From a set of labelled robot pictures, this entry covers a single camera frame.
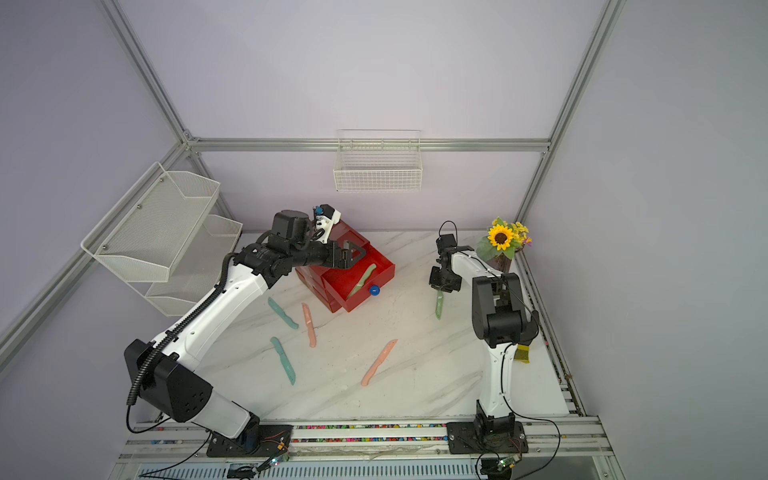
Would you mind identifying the red drawer cabinet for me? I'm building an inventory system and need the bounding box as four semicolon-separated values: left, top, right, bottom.
295;221;396;313

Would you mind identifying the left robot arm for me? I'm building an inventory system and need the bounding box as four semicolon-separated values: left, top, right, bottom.
124;204;365;454

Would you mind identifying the white mesh two-tier shelf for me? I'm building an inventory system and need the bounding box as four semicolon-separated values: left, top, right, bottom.
81;163;242;317

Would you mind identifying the teal fruit knife lower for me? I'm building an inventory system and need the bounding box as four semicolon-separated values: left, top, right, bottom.
270;337;297;385

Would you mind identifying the teal fruit knife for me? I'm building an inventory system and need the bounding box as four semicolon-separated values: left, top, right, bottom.
270;337;297;385
267;297;299;330

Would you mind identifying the sunflower bouquet in vase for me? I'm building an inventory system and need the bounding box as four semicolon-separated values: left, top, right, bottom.
476;218;532;273

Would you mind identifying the red top drawer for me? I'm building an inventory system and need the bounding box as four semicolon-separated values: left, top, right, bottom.
321;244;395;312

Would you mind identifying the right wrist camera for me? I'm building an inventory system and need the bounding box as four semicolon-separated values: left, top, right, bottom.
436;234;458;256

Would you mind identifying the teal fruit knife upper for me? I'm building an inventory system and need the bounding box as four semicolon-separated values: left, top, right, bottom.
267;297;299;330

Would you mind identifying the light green fruit knife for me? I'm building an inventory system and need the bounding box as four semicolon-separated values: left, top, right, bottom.
348;263;377;298
434;291;444;320

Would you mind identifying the white wire wall basket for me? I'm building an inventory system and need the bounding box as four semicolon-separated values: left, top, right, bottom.
333;129;423;193

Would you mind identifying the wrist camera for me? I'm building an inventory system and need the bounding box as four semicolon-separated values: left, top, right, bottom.
436;234;458;256
312;204;341;244

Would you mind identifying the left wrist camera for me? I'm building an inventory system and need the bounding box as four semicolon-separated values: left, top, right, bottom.
312;204;341;244

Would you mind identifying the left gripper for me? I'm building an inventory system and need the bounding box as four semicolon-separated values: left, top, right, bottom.
290;240;365;270

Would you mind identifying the pink fruit knife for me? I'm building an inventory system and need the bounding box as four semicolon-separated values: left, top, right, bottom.
361;339;398;387
302;303;317;348

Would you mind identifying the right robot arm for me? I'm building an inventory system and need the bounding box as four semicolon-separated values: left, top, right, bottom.
430;246;539;455

